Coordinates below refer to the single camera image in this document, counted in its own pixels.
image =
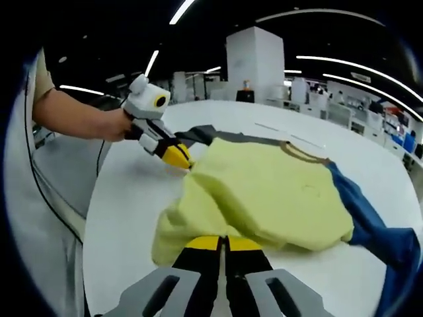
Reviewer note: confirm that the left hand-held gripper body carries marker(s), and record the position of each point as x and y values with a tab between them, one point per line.
145	102

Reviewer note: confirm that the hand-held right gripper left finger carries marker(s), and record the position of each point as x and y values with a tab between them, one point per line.
198	264

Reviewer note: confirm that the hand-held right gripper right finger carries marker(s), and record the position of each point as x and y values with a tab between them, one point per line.
244	264

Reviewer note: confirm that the yellow-green garment with dark sleeves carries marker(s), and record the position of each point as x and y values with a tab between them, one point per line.
257	191

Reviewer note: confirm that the person's left hand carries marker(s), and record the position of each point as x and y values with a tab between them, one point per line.
119	127

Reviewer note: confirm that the white shelving rack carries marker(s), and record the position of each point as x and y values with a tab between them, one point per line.
181	86

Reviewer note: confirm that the short ceiling light strip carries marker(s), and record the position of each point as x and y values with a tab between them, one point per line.
152	62

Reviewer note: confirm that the small black cabinet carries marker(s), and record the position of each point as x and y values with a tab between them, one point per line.
245	96

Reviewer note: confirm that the straight ceiling light strip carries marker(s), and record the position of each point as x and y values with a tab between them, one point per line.
181	11

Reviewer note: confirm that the small orange object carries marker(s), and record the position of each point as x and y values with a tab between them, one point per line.
246	85

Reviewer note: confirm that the person's cream shirt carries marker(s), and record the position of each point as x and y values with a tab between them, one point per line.
43	76

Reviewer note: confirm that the white square pillar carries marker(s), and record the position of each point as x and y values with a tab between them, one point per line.
254	66

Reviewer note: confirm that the shorter curved ceiling light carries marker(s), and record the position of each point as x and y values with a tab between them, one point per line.
333	77

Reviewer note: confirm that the white workbench row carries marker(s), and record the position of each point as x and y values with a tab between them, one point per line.
373	132

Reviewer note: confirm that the blue storage bin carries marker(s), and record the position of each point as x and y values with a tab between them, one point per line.
397	143

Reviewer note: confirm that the long curved ceiling light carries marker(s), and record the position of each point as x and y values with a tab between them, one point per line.
347	63

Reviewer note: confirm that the ceiling air vent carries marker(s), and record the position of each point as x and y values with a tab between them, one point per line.
361	76

